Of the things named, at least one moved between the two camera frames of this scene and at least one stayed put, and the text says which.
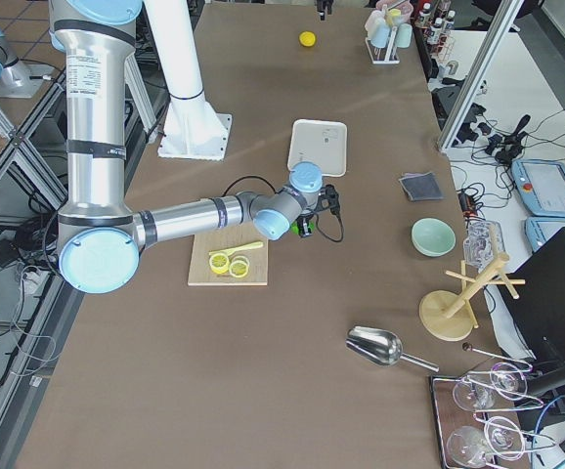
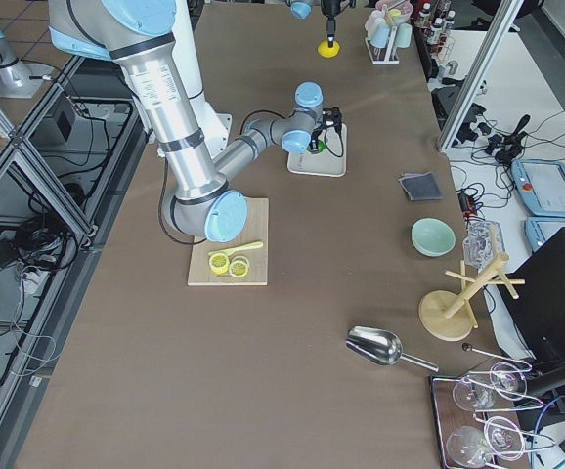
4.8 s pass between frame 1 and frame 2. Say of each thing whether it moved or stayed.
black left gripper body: moved
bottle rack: stayed
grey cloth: stayed
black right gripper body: moved
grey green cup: stayed
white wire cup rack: stayed
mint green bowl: stayed
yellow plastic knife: stayed
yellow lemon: moved
